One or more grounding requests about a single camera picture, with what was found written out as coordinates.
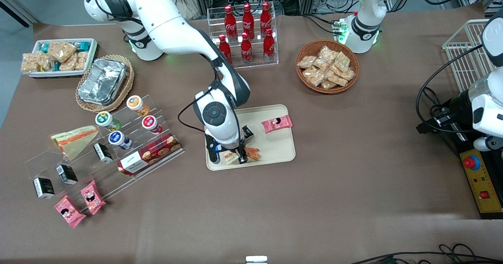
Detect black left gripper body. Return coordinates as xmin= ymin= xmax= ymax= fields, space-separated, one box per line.
xmin=448 ymin=90 xmax=474 ymax=130

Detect pink snack pack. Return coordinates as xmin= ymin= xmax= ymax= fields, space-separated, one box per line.
xmin=53 ymin=195 xmax=87 ymax=229
xmin=262 ymin=114 xmax=294 ymax=134
xmin=80 ymin=180 xmax=107 ymax=216

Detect round brown wicker basket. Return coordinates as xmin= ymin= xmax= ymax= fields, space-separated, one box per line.
xmin=295 ymin=39 xmax=360 ymax=95

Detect triangle sandwich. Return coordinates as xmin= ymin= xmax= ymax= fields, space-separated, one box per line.
xmin=222 ymin=146 xmax=261 ymax=166
xmin=50 ymin=125 xmax=100 ymax=161

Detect white rectangular snack bin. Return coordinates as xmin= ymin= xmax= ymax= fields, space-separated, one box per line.
xmin=28 ymin=38 xmax=99 ymax=78

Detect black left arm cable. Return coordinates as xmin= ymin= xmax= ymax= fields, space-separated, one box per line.
xmin=416 ymin=43 xmax=485 ymax=135

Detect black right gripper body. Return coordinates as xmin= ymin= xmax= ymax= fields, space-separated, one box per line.
xmin=205 ymin=132 xmax=246 ymax=156

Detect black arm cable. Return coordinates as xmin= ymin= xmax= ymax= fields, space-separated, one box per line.
xmin=416 ymin=43 xmax=485 ymax=135
xmin=177 ymin=62 xmax=220 ymax=134

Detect clear acrylic stepped display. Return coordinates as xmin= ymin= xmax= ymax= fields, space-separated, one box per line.
xmin=24 ymin=95 xmax=185 ymax=214

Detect blue lid cup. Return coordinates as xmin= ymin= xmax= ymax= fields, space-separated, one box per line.
xmin=108 ymin=130 xmax=133 ymax=150

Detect orange lid cup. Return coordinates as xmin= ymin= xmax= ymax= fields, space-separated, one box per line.
xmin=127 ymin=95 xmax=151 ymax=117

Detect clear bag of rice crackers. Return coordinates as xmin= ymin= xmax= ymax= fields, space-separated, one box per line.
xmin=21 ymin=51 xmax=55 ymax=73
xmin=75 ymin=51 xmax=89 ymax=72
xmin=59 ymin=54 xmax=79 ymax=72
xmin=47 ymin=40 xmax=78 ymax=63

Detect crumpled beige cloth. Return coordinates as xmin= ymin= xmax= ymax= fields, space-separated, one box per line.
xmin=173 ymin=0 xmax=202 ymax=21

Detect black floor cable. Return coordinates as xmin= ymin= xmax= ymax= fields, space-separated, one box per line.
xmin=349 ymin=243 xmax=503 ymax=264

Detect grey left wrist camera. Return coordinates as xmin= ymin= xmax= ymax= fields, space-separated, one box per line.
xmin=473 ymin=136 xmax=503 ymax=153

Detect red plaid cookie box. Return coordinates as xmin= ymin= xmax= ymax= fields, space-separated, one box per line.
xmin=117 ymin=133 xmax=182 ymax=176

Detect oval wicker basket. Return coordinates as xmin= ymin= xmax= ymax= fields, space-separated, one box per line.
xmin=75 ymin=54 xmax=135 ymax=113

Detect clear acrylic bottle rack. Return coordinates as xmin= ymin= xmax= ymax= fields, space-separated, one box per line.
xmin=207 ymin=2 xmax=279 ymax=72

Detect small black carton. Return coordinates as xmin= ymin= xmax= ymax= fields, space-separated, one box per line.
xmin=93 ymin=143 xmax=114 ymax=165
xmin=33 ymin=177 xmax=56 ymax=200
xmin=55 ymin=164 xmax=79 ymax=186

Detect green lid cup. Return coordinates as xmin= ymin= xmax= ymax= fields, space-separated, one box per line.
xmin=95 ymin=111 xmax=122 ymax=132

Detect yellow emergency stop box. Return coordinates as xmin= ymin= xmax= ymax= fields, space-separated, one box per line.
xmin=459 ymin=148 xmax=503 ymax=214

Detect white wire basket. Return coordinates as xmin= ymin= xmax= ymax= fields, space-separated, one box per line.
xmin=442 ymin=19 xmax=492 ymax=94

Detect red cola bottle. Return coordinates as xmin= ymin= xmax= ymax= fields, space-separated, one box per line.
xmin=224 ymin=5 xmax=238 ymax=41
xmin=263 ymin=28 xmax=276 ymax=62
xmin=242 ymin=3 xmax=255 ymax=40
xmin=260 ymin=2 xmax=273 ymax=37
xmin=240 ymin=32 xmax=253 ymax=64
xmin=218 ymin=34 xmax=233 ymax=65

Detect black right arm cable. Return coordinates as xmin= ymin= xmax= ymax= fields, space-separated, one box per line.
xmin=177 ymin=62 xmax=220 ymax=134

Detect beige plastic tray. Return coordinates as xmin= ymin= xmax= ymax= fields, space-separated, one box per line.
xmin=204 ymin=104 xmax=296 ymax=171

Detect red lid cup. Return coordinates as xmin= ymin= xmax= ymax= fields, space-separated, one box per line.
xmin=141 ymin=115 xmax=163 ymax=135

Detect stacked foil containers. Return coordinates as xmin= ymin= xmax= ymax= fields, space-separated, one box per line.
xmin=77 ymin=58 xmax=127 ymax=106

